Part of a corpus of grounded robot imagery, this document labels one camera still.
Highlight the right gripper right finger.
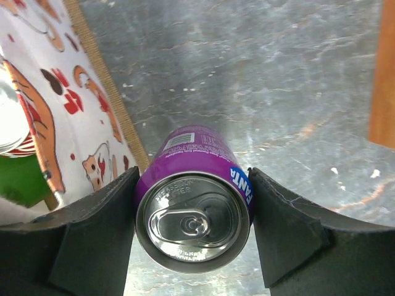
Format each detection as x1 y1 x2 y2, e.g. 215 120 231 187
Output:
249 168 394 295

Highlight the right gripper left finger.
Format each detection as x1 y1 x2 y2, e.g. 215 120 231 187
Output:
1 167 139 295

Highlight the burlap canvas bag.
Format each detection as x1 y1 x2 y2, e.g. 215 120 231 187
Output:
1 1 144 225

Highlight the purple Fanta can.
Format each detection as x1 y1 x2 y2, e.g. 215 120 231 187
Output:
134 125 254 274

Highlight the red Coca-Cola can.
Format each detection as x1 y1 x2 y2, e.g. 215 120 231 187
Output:
1 61 36 158

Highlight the orange compartment tray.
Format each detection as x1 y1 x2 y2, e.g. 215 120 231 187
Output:
368 0 394 149

